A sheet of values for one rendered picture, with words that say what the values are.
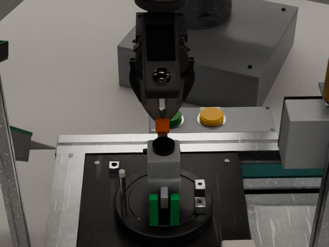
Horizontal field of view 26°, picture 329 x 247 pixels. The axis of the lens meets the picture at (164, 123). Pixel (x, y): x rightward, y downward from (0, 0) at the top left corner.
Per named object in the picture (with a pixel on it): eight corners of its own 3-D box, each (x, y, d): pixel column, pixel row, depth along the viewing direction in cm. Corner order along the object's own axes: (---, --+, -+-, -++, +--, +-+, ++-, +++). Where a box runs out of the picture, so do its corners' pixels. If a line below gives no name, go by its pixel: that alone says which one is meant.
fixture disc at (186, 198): (116, 176, 107) (115, 166, 106) (208, 174, 108) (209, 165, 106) (112, 247, 96) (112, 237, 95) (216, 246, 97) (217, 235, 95)
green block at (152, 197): (149, 219, 98) (149, 193, 95) (158, 219, 98) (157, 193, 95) (149, 226, 97) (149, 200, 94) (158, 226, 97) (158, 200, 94)
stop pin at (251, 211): (244, 225, 106) (246, 206, 103) (252, 225, 106) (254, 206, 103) (245, 232, 104) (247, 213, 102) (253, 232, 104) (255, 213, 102)
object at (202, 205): (194, 204, 100) (194, 196, 99) (204, 204, 100) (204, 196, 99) (194, 214, 98) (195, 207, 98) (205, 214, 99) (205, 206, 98)
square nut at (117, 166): (109, 165, 109) (109, 160, 108) (120, 165, 109) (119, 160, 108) (108, 173, 108) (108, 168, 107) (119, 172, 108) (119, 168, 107)
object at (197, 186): (194, 186, 103) (194, 179, 102) (204, 186, 103) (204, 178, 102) (194, 196, 101) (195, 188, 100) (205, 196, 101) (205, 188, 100)
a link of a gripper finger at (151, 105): (161, 104, 108) (161, 53, 103) (162, 129, 104) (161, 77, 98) (141, 104, 108) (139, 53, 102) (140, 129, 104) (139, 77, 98)
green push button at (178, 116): (157, 116, 121) (157, 107, 120) (180, 115, 121) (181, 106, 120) (157, 131, 118) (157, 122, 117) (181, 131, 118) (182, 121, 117)
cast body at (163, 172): (147, 165, 101) (147, 127, 97) (178, 165, 101) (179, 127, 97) (147, 209, 95) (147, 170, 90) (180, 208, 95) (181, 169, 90)
